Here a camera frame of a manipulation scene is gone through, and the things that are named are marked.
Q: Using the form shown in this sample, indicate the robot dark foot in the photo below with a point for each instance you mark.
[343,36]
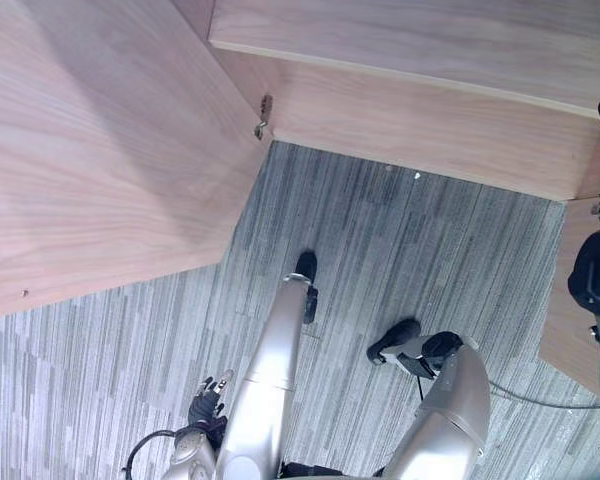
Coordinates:
[307,267]
[395,335]

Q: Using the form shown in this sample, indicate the robot silver leg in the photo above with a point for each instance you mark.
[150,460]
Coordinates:
[275,370]
[450,415]

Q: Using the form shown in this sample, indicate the robot right silver arm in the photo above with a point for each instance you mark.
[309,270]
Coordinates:
[596,280]

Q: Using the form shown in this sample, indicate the robot right silver leg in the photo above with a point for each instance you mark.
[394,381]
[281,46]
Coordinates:
[450,415]

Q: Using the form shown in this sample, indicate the large wooden cabinet door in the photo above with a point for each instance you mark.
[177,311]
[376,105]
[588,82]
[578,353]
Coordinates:
[95,150]

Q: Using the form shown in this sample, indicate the robot left silver leg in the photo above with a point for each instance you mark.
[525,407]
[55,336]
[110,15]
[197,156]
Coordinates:
[275,370]

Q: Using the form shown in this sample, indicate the narrow wooden cabinet door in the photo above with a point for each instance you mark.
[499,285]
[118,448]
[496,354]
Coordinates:
[565,300]

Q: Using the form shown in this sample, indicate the robot right dark foot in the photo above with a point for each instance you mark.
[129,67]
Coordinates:
[395,335]

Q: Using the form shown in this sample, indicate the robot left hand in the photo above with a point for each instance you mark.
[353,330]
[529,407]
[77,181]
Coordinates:
[205,406]

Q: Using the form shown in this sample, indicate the wooden office cabinet body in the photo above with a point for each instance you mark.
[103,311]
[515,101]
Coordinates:
[420,100]

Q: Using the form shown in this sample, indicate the robot left dark foot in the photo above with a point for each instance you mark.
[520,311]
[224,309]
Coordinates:
[307,267]

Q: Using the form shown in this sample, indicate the robot left silver arm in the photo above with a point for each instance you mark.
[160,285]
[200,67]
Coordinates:
[192,457]

